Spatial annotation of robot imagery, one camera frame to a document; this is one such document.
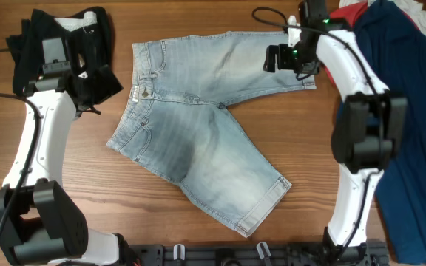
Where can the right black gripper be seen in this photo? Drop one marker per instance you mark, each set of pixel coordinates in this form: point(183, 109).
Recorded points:
point(283, 63)

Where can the light blue denim shorts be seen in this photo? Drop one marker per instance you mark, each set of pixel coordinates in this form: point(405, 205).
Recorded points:
point(177, 125)

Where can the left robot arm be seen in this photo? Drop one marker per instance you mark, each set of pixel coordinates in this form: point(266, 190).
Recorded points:
point(39, 223)

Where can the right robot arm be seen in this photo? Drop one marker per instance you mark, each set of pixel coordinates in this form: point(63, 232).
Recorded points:
point(367, 134)

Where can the red shirt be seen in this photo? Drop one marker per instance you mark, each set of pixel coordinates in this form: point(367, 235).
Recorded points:
point(350, 13)

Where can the navy blue shirt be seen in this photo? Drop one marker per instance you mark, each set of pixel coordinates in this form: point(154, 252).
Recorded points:
point(396, 50)

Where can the white garment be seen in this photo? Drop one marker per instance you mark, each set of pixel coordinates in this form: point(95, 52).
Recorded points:
point(411, 8)

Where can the folded black shorts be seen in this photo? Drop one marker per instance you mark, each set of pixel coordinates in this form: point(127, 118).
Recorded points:
point(88, 43)

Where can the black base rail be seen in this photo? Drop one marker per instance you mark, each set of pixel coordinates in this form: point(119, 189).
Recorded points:
point(257, 255)

